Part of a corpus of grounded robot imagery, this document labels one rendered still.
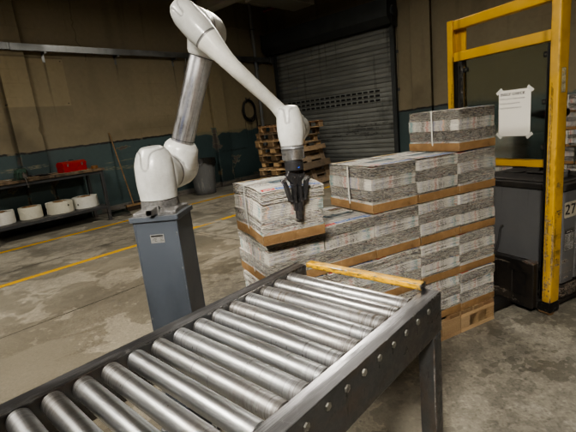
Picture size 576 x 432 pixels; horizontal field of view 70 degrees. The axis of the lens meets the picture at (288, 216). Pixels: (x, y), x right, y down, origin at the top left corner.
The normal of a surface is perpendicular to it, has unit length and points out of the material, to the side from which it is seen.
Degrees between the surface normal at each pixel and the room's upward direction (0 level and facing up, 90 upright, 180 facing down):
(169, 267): 90
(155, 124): 90
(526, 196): 90
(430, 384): 90
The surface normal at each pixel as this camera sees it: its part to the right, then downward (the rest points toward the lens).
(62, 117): 0.74, 0.07
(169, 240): -0.07, 0.22
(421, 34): -0.66, 0.23
